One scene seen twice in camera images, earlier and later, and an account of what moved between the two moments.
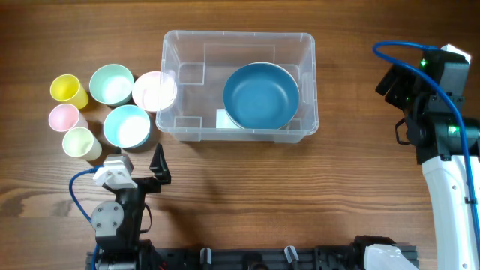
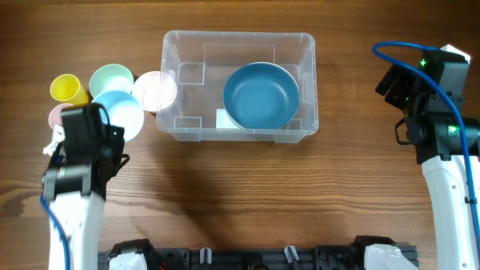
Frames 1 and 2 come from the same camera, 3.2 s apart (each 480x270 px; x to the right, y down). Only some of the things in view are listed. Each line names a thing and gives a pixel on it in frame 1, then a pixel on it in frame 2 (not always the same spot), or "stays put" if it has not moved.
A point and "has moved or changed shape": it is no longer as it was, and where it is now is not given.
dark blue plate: (261, 95) stays put
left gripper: (161, 172) → (118, 133)
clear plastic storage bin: (238, 86) stays put
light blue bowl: (127, 126) has moved or changed shape
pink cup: (64, 118) stays put
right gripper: (394, 80) stays put
